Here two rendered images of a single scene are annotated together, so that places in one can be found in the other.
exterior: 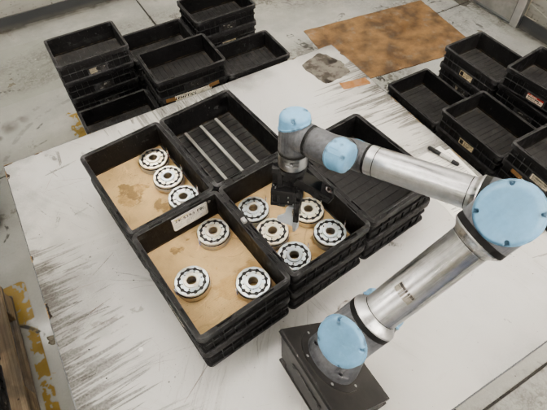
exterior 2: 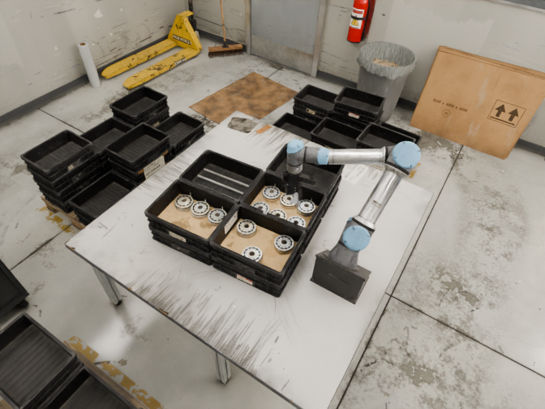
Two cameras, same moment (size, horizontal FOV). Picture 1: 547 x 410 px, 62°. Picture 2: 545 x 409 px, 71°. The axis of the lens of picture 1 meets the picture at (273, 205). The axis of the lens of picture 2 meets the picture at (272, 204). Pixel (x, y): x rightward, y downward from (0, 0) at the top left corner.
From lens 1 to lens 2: 0.91 m
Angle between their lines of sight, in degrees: 21
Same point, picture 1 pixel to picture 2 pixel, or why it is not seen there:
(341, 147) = (324, 151)
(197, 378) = (274, 306)
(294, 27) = (180, 105)
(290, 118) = (295, 144)
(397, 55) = (257, 109)
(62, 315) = (173, 309)
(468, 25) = (289, 81)
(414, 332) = not seen: hidden behind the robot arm
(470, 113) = (323, 131)
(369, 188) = not seen: hidden behind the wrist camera
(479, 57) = (311, 99)
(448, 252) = (388, 179)
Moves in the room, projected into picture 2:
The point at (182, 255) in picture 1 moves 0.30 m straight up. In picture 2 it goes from (235, 245) to (233, 206)
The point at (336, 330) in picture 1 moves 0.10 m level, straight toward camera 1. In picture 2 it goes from (354, 233) to (361, 251)
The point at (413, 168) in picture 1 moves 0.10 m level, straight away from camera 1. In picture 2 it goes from (354, 153) to (349, 140)
